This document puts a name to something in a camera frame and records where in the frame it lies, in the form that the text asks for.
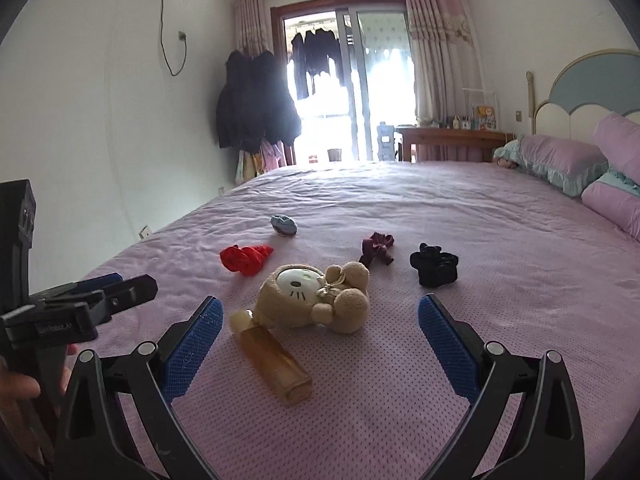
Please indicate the grey blue scrunchie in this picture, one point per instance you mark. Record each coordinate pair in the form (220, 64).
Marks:
(284, 225)

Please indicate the dark clothes on line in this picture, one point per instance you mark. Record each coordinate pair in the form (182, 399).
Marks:
(315, 55)

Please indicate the beige plush toy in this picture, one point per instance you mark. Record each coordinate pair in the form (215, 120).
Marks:
(310, 300)

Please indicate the blue white headboard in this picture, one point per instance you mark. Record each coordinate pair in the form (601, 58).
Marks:
(585, 85)

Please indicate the person's left hand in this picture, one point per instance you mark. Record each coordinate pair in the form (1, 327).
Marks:
(17, 385)

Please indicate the small bucket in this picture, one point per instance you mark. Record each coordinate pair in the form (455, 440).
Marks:
(334, 154)

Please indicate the colourful hanging clothes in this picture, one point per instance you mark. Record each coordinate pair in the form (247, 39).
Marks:
(257, 160)

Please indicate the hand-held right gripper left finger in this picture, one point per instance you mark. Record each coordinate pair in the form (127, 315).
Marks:
(192, 345)

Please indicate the plastic stool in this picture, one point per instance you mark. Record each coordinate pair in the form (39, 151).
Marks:
(384, 140)

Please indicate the small doll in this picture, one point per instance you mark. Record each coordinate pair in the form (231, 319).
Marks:
(505, 162)

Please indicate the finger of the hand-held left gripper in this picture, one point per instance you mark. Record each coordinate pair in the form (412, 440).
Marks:
(107, 279)
(130, 295)

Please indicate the low wall outlet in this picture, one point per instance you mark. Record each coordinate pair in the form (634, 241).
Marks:
(145, 232)

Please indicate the pink curtain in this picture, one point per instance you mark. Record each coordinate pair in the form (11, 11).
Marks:
(440, 50)
(252, 25)

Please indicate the yellow picture box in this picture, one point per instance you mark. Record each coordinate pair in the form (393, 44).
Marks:
(485, 117)

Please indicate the purple pillow with teal ruffle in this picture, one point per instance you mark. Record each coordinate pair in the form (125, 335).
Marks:
(555, 157)

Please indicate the amber plastic bottle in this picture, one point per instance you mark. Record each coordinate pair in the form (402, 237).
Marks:
(272, 360)

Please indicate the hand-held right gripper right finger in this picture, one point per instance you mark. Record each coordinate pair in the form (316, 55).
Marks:
(450, 345)

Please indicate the dark red scrunchie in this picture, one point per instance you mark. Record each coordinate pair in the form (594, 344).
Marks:
(375, 247)

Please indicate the dark hanging coat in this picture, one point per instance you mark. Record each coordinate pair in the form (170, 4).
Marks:
(277, 105)
(235, 105)

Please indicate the pink dotted bed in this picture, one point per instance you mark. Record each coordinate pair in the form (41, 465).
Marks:
(380, 395)

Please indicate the wooden desk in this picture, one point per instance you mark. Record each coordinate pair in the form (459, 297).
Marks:
(450, 137)

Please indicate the black scrunchie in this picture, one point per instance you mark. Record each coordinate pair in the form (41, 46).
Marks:
(434, 266)

